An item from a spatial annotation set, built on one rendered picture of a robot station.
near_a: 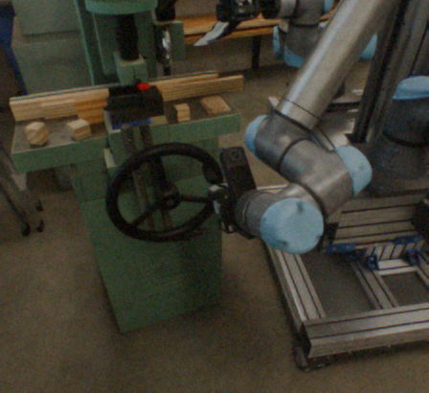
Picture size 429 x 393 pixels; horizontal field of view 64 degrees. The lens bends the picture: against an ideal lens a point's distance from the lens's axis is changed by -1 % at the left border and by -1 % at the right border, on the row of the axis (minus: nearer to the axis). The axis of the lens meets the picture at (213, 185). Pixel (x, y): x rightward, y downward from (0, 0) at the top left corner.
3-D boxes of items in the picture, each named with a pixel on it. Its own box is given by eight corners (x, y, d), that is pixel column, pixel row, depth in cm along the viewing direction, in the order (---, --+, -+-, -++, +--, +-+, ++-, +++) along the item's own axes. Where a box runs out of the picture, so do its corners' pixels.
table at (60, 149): (14, 197, 78) (5, 175, 75) (23, 134, 101) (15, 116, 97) (255, 148, 95) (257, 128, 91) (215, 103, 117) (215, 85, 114)
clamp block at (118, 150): (113, 166, 83) (106, 133, 77) (106, 139, 93) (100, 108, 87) (173, 154, 87) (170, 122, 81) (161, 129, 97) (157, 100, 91)
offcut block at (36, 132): (41, 145, 85) (35, 129, 82) (30, 143, 85) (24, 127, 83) (50, 137, 88) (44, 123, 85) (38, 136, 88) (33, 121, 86)
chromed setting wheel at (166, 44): (165, 72, 107) (162, 31, 100) (156, 60, 117) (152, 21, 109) (174, 71, 108) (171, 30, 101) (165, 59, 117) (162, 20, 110)
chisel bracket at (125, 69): (124, 96, 95) (120, 66, 90) (117, 79, 106) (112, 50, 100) (151, 92, 97) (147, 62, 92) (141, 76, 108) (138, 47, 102)
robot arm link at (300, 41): (326, 71, 89) (335, 26, 83) (282, 68, 91) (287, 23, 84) (324, 61, 95) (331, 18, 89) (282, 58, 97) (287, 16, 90)
